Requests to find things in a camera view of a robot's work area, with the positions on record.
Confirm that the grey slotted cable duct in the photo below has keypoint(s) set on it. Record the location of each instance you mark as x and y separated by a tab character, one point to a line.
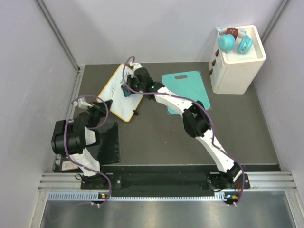
99	197

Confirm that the black glossy mat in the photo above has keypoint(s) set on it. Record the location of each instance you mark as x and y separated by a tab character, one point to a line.
109	145

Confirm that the teal cat ear headphones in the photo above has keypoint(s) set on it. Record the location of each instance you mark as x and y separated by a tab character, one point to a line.
227	43

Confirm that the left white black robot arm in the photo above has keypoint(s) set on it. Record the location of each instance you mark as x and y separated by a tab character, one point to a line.
88	170

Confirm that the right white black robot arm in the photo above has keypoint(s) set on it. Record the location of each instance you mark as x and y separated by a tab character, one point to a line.
197	122

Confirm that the brown toy cube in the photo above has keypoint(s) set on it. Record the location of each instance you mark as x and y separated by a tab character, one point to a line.
232	31

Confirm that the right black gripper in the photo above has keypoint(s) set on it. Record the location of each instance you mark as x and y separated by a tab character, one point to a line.
129	80

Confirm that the blue heart eraser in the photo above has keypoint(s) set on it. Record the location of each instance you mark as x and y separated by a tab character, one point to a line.
126	94

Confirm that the small label card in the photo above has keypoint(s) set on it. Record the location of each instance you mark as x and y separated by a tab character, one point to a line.
68	166

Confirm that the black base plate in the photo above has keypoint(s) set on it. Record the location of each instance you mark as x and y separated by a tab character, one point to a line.
161	184

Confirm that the yellow framed whiteboard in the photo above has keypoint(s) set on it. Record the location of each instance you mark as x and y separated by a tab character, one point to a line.
123	107

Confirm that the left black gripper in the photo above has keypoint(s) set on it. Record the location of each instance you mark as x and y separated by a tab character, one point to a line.
99	106

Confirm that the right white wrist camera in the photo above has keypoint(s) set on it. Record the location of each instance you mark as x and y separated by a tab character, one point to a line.
134	66

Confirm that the teal cutting board mat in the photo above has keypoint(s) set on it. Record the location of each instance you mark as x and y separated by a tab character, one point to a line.
187	84

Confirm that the white drawer cabinet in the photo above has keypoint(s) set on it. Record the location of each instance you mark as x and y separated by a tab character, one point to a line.
232	73

